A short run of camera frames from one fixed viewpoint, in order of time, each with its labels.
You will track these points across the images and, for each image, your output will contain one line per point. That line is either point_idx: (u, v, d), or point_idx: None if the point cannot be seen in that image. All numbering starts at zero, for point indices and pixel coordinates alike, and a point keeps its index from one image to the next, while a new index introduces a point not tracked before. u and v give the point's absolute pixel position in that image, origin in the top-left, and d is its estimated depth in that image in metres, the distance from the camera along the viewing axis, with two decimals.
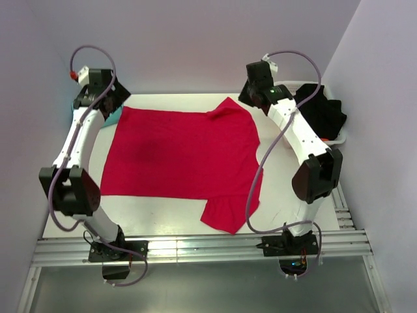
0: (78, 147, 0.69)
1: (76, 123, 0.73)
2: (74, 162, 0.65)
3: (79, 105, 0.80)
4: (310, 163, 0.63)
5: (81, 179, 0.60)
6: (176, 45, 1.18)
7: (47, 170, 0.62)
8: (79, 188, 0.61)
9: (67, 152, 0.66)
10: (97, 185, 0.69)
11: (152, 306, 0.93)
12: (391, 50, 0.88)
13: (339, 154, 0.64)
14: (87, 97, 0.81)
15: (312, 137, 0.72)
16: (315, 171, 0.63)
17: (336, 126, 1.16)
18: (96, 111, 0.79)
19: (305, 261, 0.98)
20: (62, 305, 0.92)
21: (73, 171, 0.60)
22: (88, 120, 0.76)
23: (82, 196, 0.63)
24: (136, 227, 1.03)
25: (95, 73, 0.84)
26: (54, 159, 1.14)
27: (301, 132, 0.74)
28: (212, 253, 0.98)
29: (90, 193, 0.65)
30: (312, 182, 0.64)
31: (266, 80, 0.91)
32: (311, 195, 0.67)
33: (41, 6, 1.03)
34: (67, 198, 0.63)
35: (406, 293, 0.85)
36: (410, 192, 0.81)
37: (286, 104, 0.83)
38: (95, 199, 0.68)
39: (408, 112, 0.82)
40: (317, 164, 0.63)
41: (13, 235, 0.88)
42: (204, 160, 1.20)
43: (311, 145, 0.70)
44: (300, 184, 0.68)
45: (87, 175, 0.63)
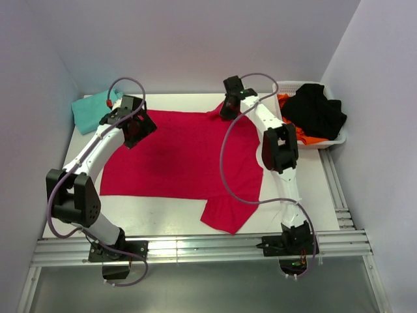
0: (91, 157, 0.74)
1: (97, 136, 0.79)
2: (83, 170, 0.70)
3: (104, 123, 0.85)
4: (270, 134, 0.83)
5: (84, 188, 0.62)
6: (176, 45, 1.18)
7: (55, 172, 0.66)
8: (81, 196, 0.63)
9: (79, 159, 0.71)
10: (98, 198, 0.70)
11: (152, 306, 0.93)
12: (391, 51, 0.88)
13: (292, 128, 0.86)
14: (114, 117, 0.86)
15: (270, 117, 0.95)
16: (273, 140, 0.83)
17: (336, 126, 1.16)
18: (118, 130, 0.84)
19: (305, 261, 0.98)
20: (62, 305, 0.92)
21: (79, 178, 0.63)
22: (109, 135, 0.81)
23: (80, 207, 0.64)
24: (136, 227, 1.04)
25: (128, 98, 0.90)
26: (54, 160, 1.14)
27: (262, 114, 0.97)
28: (212, 253, 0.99)
29: (89, 207, 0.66)
30: (273, 149, 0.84)
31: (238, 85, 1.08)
32: (277, 162, 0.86)
33: (40, 8, 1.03)
34: (66, 207, 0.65)
35: (406, 293, 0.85)
36: (410, 192, 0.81)
37: (251, 98, 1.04)
38: (93, 214, 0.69)
39: (408, 113, 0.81)
40: (274, 134, 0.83)
41: (13, 236, 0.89)
42: (204, 160, 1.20)
43: (270, 121, 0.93)
44: (267, 154, 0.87)
45: (91, 185, 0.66)
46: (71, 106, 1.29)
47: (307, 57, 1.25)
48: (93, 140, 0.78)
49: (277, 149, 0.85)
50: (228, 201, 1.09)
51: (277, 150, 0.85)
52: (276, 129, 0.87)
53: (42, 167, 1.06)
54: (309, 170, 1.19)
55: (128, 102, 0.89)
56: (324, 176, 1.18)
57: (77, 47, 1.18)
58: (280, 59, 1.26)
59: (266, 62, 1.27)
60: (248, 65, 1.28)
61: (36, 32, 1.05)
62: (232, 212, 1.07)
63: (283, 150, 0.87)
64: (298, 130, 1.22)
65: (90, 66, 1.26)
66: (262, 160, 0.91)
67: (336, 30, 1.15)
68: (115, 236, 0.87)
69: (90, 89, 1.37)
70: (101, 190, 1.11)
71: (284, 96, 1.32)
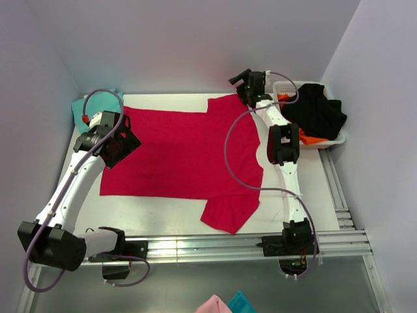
0: (65, 202, 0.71)
1: (71, 171, 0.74)
2: (56, 222, 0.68)
3: (81, 147, 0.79)
4: (273, 128, 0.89)
5: (60, 242, 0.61)
6: (176, 45, 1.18)
7: (28, 225, 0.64)
8: (59, 248, 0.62)
9: (52, 208, 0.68)
10: (82, 240, 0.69)
11: (152, 306, 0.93)
12: (391, 51, 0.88)
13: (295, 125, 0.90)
14: (90, 137, 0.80)
15: (279, 117, 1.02)
16: (275, 134, 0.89)
17: (336, 127, 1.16)
18: (96, 156, 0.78)
19: (305, 261, 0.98)
20: (62, 305, 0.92)
21: (54, 233, 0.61)
22: (85, 167, 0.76)
23: (60, 257, 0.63)
24: (136, 227, 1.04)
25: (105, 117, 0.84)
26: (54, 160, 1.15)
27: (272, 113, 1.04)
28: (212, 253, 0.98)
29: (71, 255, 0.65)
30: (274, 142, 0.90)
31: (258, 88, 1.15)
32: (277, 156, 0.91)
33: (41, 8, 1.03)
34: (46, 254, 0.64)
35: (406, 294, 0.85)
36: (410, 192, 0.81)
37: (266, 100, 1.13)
38: (78, 258, 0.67)
39: (408, 113, 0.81)
40: (277, 128, 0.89)
41: (13, 236, 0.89)
42: (204, 160, 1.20)
43: (278, 120, 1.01)
44: (270, 148, 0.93)
45: (70, 235, 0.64)
46: (71, 106, 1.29)
47: (307, 57, 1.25)
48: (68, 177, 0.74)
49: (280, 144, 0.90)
50: (229, 201, 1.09)
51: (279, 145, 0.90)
52: (282, 126, 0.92)
53: (42, 167, 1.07)
54: (309, 170, 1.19)
55: (108, 119, 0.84)
56: (323, 175, 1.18)
57: (77, 48, 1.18)
58: (280, 59, 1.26)
59: (266, 62, 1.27)
60: (248, 65, 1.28)
61: (36, 33, 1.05)
62: (232, 212, 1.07)
63: (285, 146, 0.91)
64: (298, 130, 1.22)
65: (90, 66, 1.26)
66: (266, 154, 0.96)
67: (336, 30, 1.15)
68: (112, 238, 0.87)
69: (90, 89, 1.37)
70: (101, 190, 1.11)
71: (283, 96, 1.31)
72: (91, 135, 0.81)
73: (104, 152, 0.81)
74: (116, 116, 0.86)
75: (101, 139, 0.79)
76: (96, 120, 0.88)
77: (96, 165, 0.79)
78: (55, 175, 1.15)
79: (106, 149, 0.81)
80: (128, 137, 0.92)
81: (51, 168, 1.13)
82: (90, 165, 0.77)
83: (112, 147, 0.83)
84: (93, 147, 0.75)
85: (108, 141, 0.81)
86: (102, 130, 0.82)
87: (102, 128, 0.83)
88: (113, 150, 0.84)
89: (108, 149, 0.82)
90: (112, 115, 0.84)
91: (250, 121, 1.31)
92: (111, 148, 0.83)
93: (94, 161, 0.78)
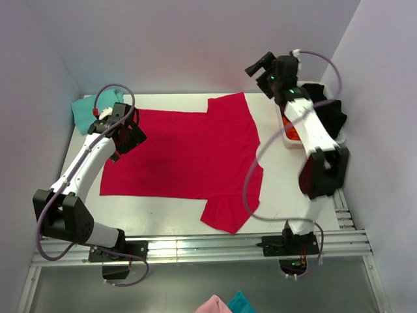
0: (79, 173, 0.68)
1: (85, 149, 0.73)
2: (70, 190, 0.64)
3: (93, 131, 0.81)
4: (315, 155, 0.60)
5: (73, 209, 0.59)
6: (176, 45, 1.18)
7: (42, 192, 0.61)
8: (70, 217, 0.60)
9: (66, 177, 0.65)
10: (90, 215, 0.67)
11: (152, 306, 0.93)
12: (391, 51, 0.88)
13: (347, 152, 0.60)
14: (103, 124, 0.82)
15: (322, 134, 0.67)
16: (319, 163, 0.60)
17: (337, 127, 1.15)
18: (108, 139, 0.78)
19: (305, 261, 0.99)
20: (62, 305, 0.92)
21: (68, 199, 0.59)
22: (98, 147, 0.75)
23: (70, 227, 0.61)
24: (136, 227, 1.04)
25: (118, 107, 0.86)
26: (54, 160, 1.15)
27: (313, 128, 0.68)
28: (212, 253, 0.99)
29: (81, 227, 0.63)
30: (315, 173, 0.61)
31: (289, 79, 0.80)
32: (314, 191, 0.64)
33: (41, 8, 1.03)
34: (57, 225, 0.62)
35: (406, 293, 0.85)
36: (411, 192, 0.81)
37: (302, 103, 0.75)
38: (85, 231, 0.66)
39: (408, 113, 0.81)
40: (322, 155, 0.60)
41: (13, 235, 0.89)
42: (204, 160, 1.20)
43: (320, 140, 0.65)
44: (305, 178, 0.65)
45: (82, 204, 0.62)
46: (71, 106, 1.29)
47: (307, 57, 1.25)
48: (81, 154, 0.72)
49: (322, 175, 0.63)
50: (229, 202, 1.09)
51: (320, 176, 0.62)
52: (326, 150, 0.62)
53: (42, 167, 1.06)
54: None
55: (119, 109, 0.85)
56: None
57: (77, 47, 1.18)
58: None
59: None
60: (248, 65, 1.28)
61: (36, 32, 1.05)
62: (232, 212, 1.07)
63: (328, 177, 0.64)
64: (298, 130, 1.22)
65: (90, 66, 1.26)
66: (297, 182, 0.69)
67: (336, 30, 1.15)
68: (113, 238, 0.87)
69: (90, 89, 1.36)
70: (101, 190, 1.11)
71: None
72: (104, 121, 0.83)
73: (116, 137, 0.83)
74: (128, 107, 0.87)
75: (113, 124, 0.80)
76: (107, 113, 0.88)
77: (107, 147, 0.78)
78: (55, 175, 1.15)
79: (117, 134, 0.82)
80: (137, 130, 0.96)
81: (51, 168, 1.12)
82: (103, 145, 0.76)
83: (123, 134, 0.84)
84: (107, 130, 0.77)
85: (119, 127, 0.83)
86: (113, 119, 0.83)
87: (113, 118, 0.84)
88: (122, 137, 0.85)
89: (119, 134, 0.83)
90: (124, 107, 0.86)
91: (250, 121, 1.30)
92: (122, 134, 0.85)
93: (107, 143, 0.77)
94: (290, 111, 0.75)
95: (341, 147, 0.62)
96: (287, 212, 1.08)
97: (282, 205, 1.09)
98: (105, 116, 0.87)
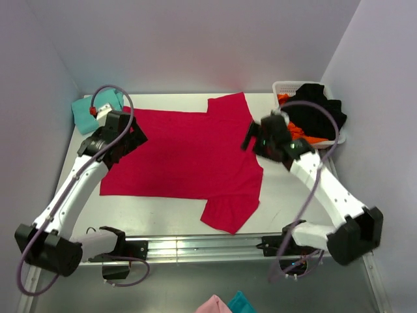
0: (64, 208, 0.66)
1: (72, 176, 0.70)
2: (54, 227, 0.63)
3: (83, 152, 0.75)
4: (348, 227, 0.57)
5: (55, 248, 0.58)
6: (177, 45, 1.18)
7: (25, 228, 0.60)
8: (54, 255, 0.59)
9: (50, 214, 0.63)
10: (79, 247, 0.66)
11: (152, 306, 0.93)
12: (391, 51, 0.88)
13: (379, 214, 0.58)
14: (95, 142, 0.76)
15: (345, 195, 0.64)
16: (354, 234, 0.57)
17: (337, 127, 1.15)
18: (99, 162, 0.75)
19: (305, 261, 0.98)
20: (62, 305, 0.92)
21: (49, 238, 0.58)
22: (86, 173, 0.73)
23: (55, 262, 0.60)
24: (136, 227, 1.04)
25: (113, 118, 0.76)
26: (54, 160, 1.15)
27: (331, 188, 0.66)
28: (212, 253, 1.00)
29: (67, 261, 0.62)
30: (352, 246, 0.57)
31: (281, 133, 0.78)
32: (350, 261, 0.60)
33: (40, 8, 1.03)
34: (41, 260, 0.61)
35: (406, 294, 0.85)
36: (411, 192, 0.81)
37: (311, 158, 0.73)
38: (73, 262, 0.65)
39: (409, 113, 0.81)
40: (356, 227, 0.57)
41: (13, 236, 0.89)
42: (204, 160, 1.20)
43: (345, 205, 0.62)
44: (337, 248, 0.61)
45: (66, 241, 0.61)
46: (71, 106, 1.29)
47: (307, 57, 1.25)
48: (68, 182, 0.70)
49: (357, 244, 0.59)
50: (229, 202, 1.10)
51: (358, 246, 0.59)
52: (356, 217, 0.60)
53: (42, 167, 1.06)
54: None
55: (112, 122, 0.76)
56: None
57: (77, 48, 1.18)
58: (281, 59, 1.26)
59: (266, 61, 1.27)
60: (249, 65, 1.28)
61: (36, 32, 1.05)
62: (232, 212, 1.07)
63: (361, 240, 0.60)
64: (298, 130, 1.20)
65: (90, 66, 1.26)
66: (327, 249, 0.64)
67: (336, 30, 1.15)
68: (111, 240, 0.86)
69: (90, 89, 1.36)
70: (101, 190, 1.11)
71: (283, 96, 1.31)
72: (96, 139, 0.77)
73: (107, 158, 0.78)
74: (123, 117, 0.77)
75: (105, 145, 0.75)
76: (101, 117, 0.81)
77: (96, 172, 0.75)
78: (55, 175, 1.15)
79: (109, 155, 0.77)
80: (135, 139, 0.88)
81: (51, 168, 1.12)
82: (92, 171, 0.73)
83: (116, 152, 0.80)
84: (96, 154, 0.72)
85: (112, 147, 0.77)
86: (107, 134, 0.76)
87: (105, 132, 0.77)
88: (116, 154, 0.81)
89: (112, 154, 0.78)
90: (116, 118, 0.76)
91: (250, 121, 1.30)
92: (115, 153, 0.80)
93: (96, 167, 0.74)
94: (301, 171, 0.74)
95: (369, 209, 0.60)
96: (287, 212, 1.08)
97: (281, 204, 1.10)
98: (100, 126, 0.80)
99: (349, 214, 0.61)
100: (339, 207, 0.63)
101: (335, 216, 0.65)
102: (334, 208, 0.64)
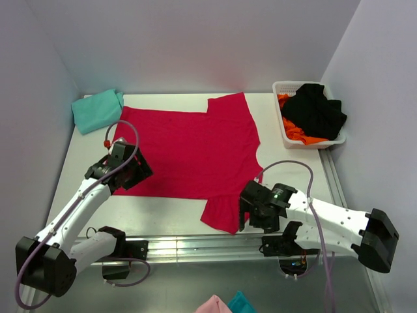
0: (67, 223, 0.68)
1: (78, 195, 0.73)
2: (55, 240, 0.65)
3: (90, 175, 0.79)
4: (367, 241, 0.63)
5: (54, 263, 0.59)
6: (177, 45, 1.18)
7: (27, 241, 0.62)
8: (51, 270, 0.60)
9: (53, 227, 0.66)
10: (73, 266, 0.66)
11: (152, 306, 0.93)
12: (391, 51, 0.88)
13: (380, 212, 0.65)
14: (101, 167, 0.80)
15: (346, 212, 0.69)
16: (376, 244, 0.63)
17: (336, 127, 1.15)
18: (103, 185, 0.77)
19: (305, 261, 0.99)
20: (61, 305, 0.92)
21: (50, 252, 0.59)
22: (91, 193, 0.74)
23: (50, 278, 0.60)
24: (136, 227, 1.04)
25: (119, 148, 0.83)
26: (54, 159, 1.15)
27: (331, 213, 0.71)
28: (212, 253, 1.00)
29: (60, 278, 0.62)
30: (382, 253, 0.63)
31: (263, 192, 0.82)
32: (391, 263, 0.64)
33: (40, 8, 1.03)
34: (35, 276, 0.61)
35: (406, 294, 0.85)
36: (411, 192, 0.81)
37: (298, 197, 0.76)
38: (67, 282, 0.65)
39: (409, 113, 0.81)
40: (373, 236, 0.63)
41: (12, 235, 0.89)
42: (204, 160, 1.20)
43: (353, 221, 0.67)
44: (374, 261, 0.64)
45: (65, 256, 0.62)
46: (71, 106, 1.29)
47: (307, 57, 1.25)
48: (74, 199, 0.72)
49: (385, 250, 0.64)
50: (228, 202, 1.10)
51: (386, 250, 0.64)
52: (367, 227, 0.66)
53: (42, 167, 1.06)
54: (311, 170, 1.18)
55: (119, 150, 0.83)
56: (324, 175, 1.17)
57: (77, 48, 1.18)
58: (281, 59, 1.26)
59: (266, 61, 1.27)
60: (249, 65, 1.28)
61: (36, 33, 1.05)
62: (232, 212, 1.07)
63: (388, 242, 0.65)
64: (298, 130, 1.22)
65: (90, 66, 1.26)
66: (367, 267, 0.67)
67: (336, 30, 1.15)
68: (110, 243, 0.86)
69: (90, 89, 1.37)
70: None
71: (283, 96, 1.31)
72: (102, 165, 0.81)
73: (112, 183, 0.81)
74: (128, 147, 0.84)
75: (111, 171, 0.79)
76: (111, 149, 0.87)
77: (101, 193, 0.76)
78: (55, 174, 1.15)
79: (114, 180, 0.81)
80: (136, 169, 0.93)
81: (51, 168, 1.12)
82: (97, 192, 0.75)
83: (120, 178, 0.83)
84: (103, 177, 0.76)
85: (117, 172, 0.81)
86: (113, 162, 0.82)
87: (112, 160, 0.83)
88: (120, 180, 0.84)
89: (116, 180, 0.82)
90: (124, 149, 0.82)
91: (250, 121, 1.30)
92: (119, 178, 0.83)
93: (101, 189, 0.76)
94: (297, 212, 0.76)
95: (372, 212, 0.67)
96: None
97: None
98: (107, 156, 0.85)
99: (361, 228, 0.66)
100: (349, 226, 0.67)
101: (349, 236, 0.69)
102: (345, 229, 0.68)
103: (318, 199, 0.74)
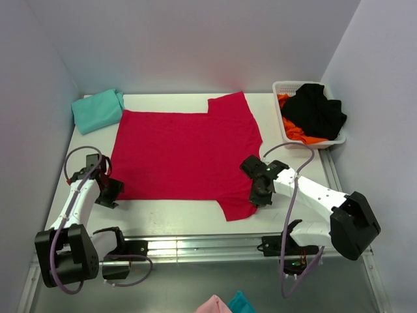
0: (76, 209, 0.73)
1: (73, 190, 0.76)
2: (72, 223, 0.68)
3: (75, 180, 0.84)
4: (337, 217, 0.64)
5: (81, 238, 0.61)
6: (176, 45, 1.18)
7: (44, 235, 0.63)
8: (77, 249, 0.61)
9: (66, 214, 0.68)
10: (95, 248, 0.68)
11: (152, 306, 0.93)
12: (391, 51, 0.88)
13: (360, 196, 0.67)
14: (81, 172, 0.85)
15: (326, 191, 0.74)
16: (345, 220, 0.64)
17: (336, 127, 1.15)
18: (92, 179, 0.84)
19: (305, 261, 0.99)
20: (62, 306, 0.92)
21: (72, 229, 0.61)
22: (85, 187, 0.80)
23: (80, 260, 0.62)
24: (136, 228, 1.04)
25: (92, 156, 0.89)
26: (54, 160, 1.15)
27: (313, 191, 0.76)
28: (212, 253, 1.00)
29: (90, 257, 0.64)
30: (350, 231, 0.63)
31: (260, 165, 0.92)
32: (359, 249, 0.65)
33: (40, 8, 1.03)
34: (65, 264, 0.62)
35: (406, 295, 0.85)
36: (411, 192, 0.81)
37: (287, 173, 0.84)
38: (95, 264, 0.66)
39: (409, 113, 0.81)
40: (344, 213, 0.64)
41: (13, 236, 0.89)
42: (206, 160, 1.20)
43: (328, 199, 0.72)
44: (341, 241, 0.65)
45: (85, 232, 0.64)
46: (71, 106, 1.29)
47: (307, 57, 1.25)
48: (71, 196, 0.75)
49: (356, 230, 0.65)
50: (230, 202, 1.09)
51: (356, 231, 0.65)
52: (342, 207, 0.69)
53: (43, 168, 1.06)
54: (310, 170, 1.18)
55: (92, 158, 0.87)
56: (324, 175, 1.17)
57: (77, 48, 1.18)
58: (281, 59, 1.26)
59: (266, 61, 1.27)
60: (249, 65, 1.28)
61: (36, 33, 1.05)
62: (234, 212, 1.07)
63: (361, 228, 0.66)
64: (298, 130, 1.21)
65: (90, 66, 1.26)
66: (337, 247, 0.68)
67: (337, 30, 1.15)
68: (111, 241, 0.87)
69: (90, 89, 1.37)
70: None
71: (283, 96, 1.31)
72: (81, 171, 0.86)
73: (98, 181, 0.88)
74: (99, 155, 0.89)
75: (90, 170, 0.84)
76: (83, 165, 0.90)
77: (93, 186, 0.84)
78: (55, 175, 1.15)
79: (98, 177, 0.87)
80: (111, 181, 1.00)
81: (51, 168, 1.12)
82: (90, 184, 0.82)
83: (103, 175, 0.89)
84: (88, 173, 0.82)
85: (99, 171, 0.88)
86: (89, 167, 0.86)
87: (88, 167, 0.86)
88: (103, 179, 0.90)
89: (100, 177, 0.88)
90: (96, 156, 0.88)
91: (251, 120, 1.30)
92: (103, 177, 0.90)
93: (92, 182, 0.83)
94: (283, 186, 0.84)
95: (352, 194, 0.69)
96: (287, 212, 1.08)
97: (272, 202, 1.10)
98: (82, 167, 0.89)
99: (334, 205, 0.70)
100: (324, 202, 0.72)
101: (324, 213, 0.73)
102: (321, 205, 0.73)
103: (305, 178, 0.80)
